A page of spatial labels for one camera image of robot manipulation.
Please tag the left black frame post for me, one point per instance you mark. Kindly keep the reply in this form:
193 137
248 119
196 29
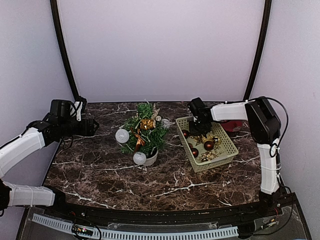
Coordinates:
62 48

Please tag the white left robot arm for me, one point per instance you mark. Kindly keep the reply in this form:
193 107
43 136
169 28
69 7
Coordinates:
38 135

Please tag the white slotted cable duct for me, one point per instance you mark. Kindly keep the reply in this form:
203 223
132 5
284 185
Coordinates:
84 232

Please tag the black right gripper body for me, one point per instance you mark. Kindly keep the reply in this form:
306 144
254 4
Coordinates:
200 125

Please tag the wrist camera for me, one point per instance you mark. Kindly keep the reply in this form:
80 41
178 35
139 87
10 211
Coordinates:
198 108
62 111

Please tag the silver glitter star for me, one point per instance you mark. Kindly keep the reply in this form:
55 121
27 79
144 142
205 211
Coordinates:
155 113

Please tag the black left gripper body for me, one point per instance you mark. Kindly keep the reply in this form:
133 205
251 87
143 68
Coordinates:
88 126

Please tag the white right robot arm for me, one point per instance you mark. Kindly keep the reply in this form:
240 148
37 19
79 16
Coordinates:
265 129

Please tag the gold gift box ornament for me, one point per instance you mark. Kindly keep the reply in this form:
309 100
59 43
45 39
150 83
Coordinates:
147 124

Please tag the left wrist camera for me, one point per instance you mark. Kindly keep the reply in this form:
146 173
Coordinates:
62 111

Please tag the gold star ornament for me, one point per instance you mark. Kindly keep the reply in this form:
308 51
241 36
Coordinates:
200 139

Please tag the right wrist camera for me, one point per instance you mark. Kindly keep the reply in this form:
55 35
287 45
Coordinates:
198 108

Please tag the black front table rail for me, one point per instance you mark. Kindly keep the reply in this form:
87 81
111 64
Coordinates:
226 215

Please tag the pale green perforated basket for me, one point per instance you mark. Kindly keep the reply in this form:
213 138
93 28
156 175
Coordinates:
205 152

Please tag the brown ribbon bow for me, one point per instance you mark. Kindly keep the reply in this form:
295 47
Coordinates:
139 140

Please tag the small green christmas tree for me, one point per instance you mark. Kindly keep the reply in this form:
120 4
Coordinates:
154 139

